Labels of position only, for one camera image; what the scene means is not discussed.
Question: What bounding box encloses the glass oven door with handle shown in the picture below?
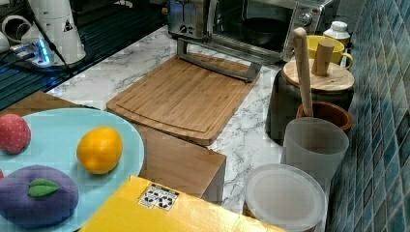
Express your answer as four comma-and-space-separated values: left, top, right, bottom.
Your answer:
177, 35, 283, 82

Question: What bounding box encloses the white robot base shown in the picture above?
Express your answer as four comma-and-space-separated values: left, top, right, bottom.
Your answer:
1, 0, 86, 69

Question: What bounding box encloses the black pan inside oven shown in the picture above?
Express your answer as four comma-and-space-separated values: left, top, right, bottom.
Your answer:
242, 17, 288, 49

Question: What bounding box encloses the bamboo cutting board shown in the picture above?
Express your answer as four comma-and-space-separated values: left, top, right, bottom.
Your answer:
106, 56, 254, 146

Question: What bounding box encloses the wooden drawer box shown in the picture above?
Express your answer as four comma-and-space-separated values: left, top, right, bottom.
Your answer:
0, 90, 227, 204

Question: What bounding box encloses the stainless steel slot toaster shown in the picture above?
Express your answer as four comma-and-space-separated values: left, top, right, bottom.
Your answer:
168, 0, 210, 39

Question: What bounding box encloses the plastic jar with white lid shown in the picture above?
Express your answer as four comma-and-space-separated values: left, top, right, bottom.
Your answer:
245, 163, 327, 232

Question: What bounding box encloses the orange toy fruit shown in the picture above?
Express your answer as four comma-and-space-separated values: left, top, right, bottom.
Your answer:
76, 127, 123, 174

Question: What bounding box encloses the yellow cereal box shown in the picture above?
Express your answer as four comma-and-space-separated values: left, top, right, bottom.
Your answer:
79, 176, 286, 232

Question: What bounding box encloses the frosted plastic cup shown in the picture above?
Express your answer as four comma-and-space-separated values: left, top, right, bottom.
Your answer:
280, 117, 349, 191

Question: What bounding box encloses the brown ceramic utensil pot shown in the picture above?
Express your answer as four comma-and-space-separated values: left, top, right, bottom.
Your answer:
304, 101, 354, 133

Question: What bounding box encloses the dark canister with wooden lid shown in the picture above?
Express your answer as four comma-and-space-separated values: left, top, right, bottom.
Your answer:
265, 40, 356, 146

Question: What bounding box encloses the yellow mug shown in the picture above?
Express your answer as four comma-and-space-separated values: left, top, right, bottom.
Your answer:
307, 35, 354, 69

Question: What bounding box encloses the light blue plate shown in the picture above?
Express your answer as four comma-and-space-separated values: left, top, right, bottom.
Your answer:
0, 108, 145, 232

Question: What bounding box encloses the white lidded jar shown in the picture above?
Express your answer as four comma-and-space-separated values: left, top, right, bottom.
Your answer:
323, 21, 350, 46

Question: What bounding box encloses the red plush strawberry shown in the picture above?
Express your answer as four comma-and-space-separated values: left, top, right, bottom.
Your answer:
0, 114, 31, 155

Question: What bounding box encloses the purple plush eggplant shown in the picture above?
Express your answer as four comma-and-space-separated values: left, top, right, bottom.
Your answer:
0, 165, 79, 228

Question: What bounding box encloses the wooden spoon handle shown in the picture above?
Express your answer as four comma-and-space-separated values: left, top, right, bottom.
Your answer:
293, 27, 313, 117

